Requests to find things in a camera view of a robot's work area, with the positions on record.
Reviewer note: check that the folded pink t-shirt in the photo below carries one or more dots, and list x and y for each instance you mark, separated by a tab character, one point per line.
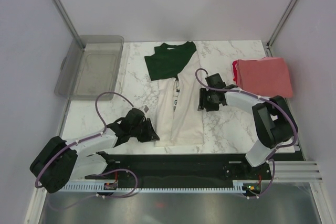
267	77

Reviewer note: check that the clear grey plastic bin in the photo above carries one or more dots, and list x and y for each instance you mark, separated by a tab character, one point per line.
90	67

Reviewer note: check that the right aluminium frame post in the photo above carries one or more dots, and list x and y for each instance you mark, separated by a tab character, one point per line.
286	14

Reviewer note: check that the folded red t-shirt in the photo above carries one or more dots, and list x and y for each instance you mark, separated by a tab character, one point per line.
235	71

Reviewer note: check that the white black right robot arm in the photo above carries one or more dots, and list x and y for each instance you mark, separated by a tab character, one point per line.
273	120

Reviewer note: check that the left aluminium frame post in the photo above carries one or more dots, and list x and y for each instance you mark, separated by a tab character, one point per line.
69	24

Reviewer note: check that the white slotted cable duct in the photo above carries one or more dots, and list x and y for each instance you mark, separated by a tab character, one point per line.
96	186

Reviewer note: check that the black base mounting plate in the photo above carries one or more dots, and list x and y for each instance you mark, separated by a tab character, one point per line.
182	169

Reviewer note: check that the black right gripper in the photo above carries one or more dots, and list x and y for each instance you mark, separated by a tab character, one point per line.
203	103

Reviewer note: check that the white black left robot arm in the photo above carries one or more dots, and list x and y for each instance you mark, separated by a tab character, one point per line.
61	161

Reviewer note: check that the cream green raglan t-shirt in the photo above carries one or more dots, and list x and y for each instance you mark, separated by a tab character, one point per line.
178	120

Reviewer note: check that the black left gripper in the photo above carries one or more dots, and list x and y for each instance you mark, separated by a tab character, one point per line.
150	135

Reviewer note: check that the aluminium frame post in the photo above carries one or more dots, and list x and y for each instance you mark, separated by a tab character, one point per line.
286	14
69	24

